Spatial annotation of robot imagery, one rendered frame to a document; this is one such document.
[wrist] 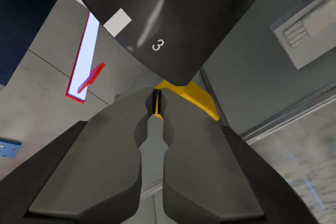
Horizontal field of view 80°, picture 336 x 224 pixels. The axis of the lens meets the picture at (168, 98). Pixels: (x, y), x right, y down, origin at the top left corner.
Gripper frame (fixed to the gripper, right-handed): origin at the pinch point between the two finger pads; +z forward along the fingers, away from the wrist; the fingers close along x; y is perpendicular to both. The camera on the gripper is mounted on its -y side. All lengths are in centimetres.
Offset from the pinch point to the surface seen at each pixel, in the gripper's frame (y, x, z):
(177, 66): 3.6, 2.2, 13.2
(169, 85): 17.1, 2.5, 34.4
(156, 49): 1.5, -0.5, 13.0
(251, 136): 46, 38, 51
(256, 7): 5, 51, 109
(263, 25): 12, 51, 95
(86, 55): 5.5, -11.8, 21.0
